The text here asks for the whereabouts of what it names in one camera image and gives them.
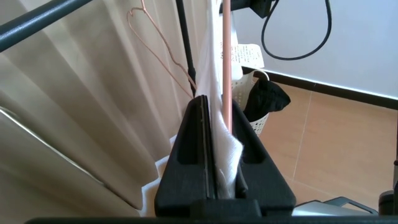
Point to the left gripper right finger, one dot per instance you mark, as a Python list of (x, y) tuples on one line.
[(267, 183)]

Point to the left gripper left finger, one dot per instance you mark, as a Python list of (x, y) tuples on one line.
[(183, 183)]

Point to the white printed T-shirt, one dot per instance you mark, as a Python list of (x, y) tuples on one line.
[(214, 77)]

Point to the pink clothes hanger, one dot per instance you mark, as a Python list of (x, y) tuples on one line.
[(227, 62), (155, 53)]

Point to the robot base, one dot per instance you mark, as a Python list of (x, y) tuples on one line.
[(311, 209)]

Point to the white laundry basket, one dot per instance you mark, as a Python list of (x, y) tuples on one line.
[(259, 126)]

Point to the heap of clothes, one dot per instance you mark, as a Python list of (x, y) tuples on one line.
[(267, 99)]

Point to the black clothes rack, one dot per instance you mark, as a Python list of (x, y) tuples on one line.
[(31, 21)]

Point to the beige curtain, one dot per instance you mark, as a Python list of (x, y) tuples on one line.
[(77, 93)]

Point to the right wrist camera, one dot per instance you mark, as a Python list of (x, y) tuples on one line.
[(262, 7)]

